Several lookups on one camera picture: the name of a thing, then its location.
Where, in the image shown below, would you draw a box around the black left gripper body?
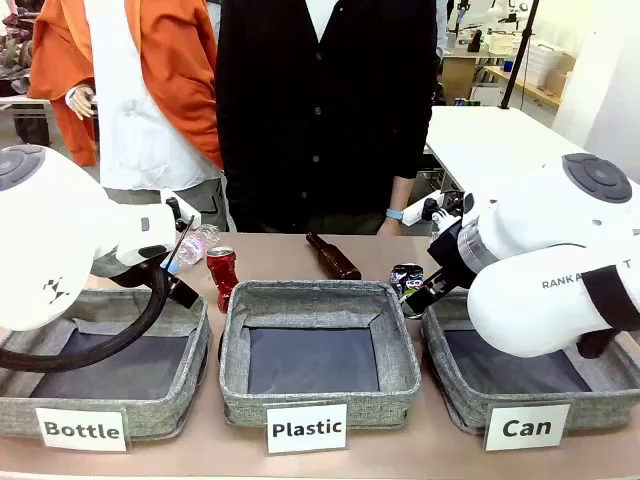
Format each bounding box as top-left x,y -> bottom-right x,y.
92,247 -> 172,292

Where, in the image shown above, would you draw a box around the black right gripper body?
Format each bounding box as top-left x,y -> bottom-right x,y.
426,218 -> 479,301

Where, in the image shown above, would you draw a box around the crushed red can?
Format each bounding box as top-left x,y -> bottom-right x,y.
205,245 -> 240,314

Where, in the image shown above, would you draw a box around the small pink-label plastic bottle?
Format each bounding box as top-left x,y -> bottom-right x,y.
168,223 -> 222,275

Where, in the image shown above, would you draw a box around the brown glass bottle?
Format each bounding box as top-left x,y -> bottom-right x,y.
305,231 -> 363,281

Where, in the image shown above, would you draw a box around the person's left forearm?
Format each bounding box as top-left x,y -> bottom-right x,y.
387,174 -> 415,212

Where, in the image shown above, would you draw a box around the crushed black can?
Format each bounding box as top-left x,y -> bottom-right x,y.
390,263 -> 426,303

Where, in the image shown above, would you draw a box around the grey fabric basket labelled Bottle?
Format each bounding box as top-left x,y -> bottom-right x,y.
0,287 -> 214,442

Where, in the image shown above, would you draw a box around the grey fabric basket labelled Can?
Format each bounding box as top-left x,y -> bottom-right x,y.
420,292 -> 640,436

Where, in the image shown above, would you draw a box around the grey fabric basket labelled Plastic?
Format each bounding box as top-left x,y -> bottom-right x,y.
218,279 -> 423,430

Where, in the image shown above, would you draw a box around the white Can sign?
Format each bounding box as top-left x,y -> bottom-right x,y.
483,402 -> 573,453

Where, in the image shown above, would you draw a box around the grey mannequin trousers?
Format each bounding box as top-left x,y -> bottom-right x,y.
102,174 -> 232,233

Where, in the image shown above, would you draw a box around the white background table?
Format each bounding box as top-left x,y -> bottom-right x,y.
423,104 -> 626,211

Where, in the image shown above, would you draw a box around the white shirt on mannequin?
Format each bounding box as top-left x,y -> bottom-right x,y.
82,0 -> 222,192

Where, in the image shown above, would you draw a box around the white Bottle sign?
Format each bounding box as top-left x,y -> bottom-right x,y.
34,406 -> 129,453

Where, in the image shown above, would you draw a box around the white Plastic sign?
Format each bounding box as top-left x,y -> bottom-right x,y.
265,402 -> 349,456

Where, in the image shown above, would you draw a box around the brown wooden cabinet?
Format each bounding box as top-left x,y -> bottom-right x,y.
441,54 -> 482,103

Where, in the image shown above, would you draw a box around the pale mannequin hand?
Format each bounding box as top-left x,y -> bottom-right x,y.
64,85 -> 97,121

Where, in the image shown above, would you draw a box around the wooden background desk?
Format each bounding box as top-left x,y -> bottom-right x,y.
482,64 -> 562,109

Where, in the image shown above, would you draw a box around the person in black cardigan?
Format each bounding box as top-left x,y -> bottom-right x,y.
214,0 -> 441,235

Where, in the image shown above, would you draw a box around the black tripod pole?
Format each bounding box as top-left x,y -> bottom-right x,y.
499,0 -> 542,111

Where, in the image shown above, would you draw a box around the orange coat on mannequin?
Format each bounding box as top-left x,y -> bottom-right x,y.
27,0 -> 225,171

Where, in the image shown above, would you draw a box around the white storage boxes stack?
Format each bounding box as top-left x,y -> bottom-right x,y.
518,41 -> 569,77

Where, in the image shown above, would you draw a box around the person in grey shirt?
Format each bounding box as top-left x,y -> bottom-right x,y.
433,0 -> 448,62

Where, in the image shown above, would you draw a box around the pile of dark clothes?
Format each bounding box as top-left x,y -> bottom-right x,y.
0,8 -> 40,97

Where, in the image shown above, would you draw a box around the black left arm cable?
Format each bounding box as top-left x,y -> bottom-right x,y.
0,215 -> 196,373

